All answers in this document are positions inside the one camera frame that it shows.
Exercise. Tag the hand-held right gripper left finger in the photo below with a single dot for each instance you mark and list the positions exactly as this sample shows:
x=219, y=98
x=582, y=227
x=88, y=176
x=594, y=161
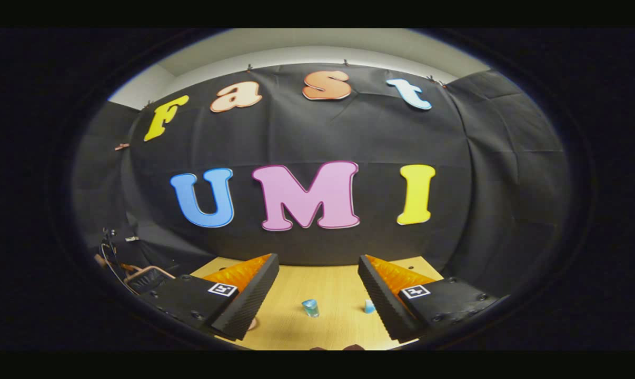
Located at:
x=254, y=295

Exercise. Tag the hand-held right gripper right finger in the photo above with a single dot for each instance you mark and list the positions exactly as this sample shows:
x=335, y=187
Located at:
x=380, y=300

